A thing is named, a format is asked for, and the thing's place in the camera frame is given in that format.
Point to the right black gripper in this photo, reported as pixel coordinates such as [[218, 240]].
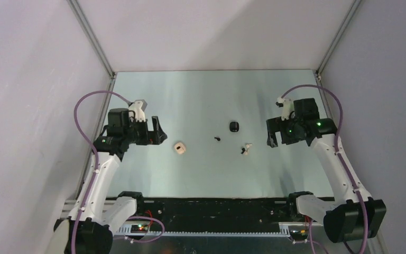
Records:
[[277, 124]]

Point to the beige earbud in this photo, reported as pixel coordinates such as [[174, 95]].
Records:
[[247, 148]]

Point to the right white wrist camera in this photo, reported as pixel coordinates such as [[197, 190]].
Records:
[[287, 106]]

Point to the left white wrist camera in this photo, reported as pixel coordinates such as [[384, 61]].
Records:
[[136, 110]]

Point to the right controller board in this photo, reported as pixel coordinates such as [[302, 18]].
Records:
[[299, 233]]

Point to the left aluminium frame post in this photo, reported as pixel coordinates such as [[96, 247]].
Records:
[[91, 36]]

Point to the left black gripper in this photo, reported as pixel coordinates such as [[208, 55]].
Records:
[[154, 137]]

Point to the right aluminium frame post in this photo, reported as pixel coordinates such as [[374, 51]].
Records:
[[353, 9]]

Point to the controller board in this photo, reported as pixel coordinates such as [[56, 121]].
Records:
[[299, 233], [139, 228]]

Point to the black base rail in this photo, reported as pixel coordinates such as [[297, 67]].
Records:
[[234, 216]]

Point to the beige earbud charging case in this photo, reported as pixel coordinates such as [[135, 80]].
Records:
[[180, 148]]

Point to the left controller board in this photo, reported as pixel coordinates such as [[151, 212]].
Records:
[[139, 228]]

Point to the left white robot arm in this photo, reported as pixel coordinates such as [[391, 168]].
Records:
[[88, 228]]

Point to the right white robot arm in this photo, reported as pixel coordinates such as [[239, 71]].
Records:
[[354, 213]]

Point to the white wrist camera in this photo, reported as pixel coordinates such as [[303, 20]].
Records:
[[136, 110], [287, 106]]

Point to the aluminium frame post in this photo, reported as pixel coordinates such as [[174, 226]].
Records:
[[91, 36], [353, 9]]

